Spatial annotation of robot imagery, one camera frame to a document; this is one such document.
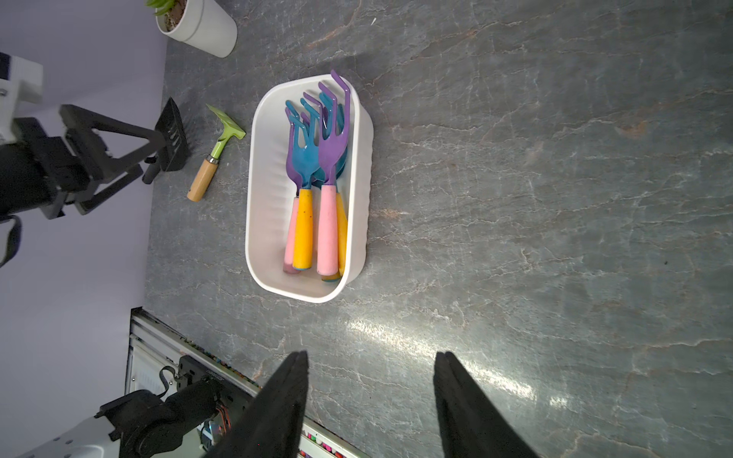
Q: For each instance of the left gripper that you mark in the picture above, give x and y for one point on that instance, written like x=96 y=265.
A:
x=37 y=172

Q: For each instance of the small white potted succulent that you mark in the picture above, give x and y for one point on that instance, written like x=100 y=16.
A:
x=202 y=24

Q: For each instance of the small purple rake pink handle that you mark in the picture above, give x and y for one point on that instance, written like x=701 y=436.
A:
x=331 y=149

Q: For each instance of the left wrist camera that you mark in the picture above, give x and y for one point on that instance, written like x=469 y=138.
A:
x=21 y=80

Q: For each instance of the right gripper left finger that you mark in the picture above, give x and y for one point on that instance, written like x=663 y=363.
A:
x=273 y=423

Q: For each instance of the green rake wooden handle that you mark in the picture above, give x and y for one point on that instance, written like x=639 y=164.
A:
x=211 y=163

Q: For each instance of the teal rake yellow handle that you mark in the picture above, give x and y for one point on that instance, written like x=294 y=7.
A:
x=308 y=165
x=341 y=212

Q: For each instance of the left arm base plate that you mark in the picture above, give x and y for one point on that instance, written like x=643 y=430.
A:
x=211 y=398

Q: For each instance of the white plastic storage box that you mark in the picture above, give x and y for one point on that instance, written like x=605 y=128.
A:
x=270 y=191

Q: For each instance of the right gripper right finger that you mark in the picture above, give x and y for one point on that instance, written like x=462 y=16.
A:
x=469 y=423

